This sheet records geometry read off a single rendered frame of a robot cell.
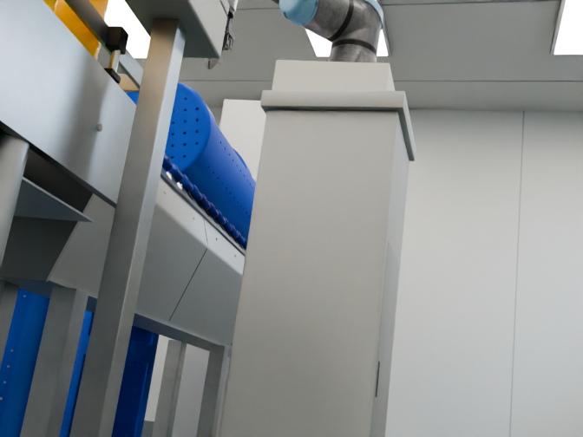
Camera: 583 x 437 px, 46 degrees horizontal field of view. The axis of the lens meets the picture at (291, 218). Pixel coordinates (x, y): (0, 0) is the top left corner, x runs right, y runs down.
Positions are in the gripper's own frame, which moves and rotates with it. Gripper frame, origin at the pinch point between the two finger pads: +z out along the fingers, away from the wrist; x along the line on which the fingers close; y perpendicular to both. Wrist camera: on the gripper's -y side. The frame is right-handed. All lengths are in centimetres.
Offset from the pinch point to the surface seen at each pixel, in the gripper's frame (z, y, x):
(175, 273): 70, -34, -19
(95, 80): 54, -107, -34
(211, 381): 95, 21, -13
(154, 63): 48, -101, -39
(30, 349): 94, -14, 28
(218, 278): 67, -6, -19
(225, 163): 37.3, -18.8, -19.5
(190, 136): 36, -36, -16
